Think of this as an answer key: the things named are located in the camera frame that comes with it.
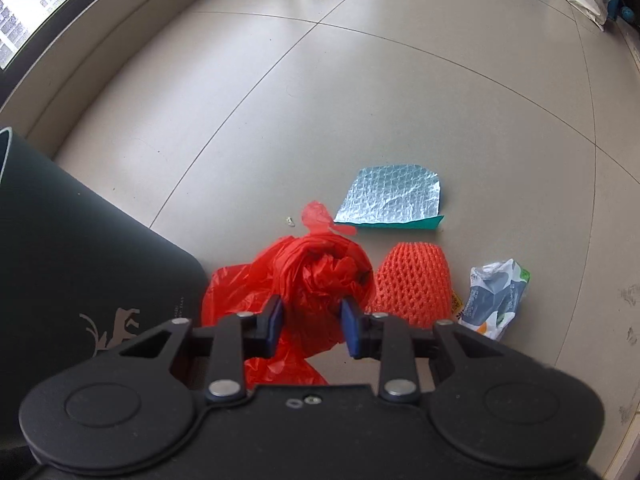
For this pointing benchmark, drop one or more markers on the silver bubble foil mailer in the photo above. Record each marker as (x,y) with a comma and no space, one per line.
(390,195)

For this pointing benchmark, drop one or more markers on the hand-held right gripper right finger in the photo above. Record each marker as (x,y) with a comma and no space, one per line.
(350,330)

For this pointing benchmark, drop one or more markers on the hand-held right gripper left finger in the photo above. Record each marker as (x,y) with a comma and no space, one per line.
(274,327)

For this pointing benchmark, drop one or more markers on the orange foam fruit net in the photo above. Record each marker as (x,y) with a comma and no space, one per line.
(410,280)

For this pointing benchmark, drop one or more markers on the crumpled white blue wrapper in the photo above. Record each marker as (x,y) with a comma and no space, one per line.
(492,295)

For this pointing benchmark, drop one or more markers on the yellow wrapper piece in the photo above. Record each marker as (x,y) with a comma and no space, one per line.
(455,305)

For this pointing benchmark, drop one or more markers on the dark green trash bin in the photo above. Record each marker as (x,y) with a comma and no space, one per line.
(75,240)

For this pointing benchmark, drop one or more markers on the red plastic bag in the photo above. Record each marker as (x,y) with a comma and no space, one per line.
(320,270)

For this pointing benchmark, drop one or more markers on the small blue ball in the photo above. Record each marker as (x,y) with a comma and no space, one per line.
(625,11)

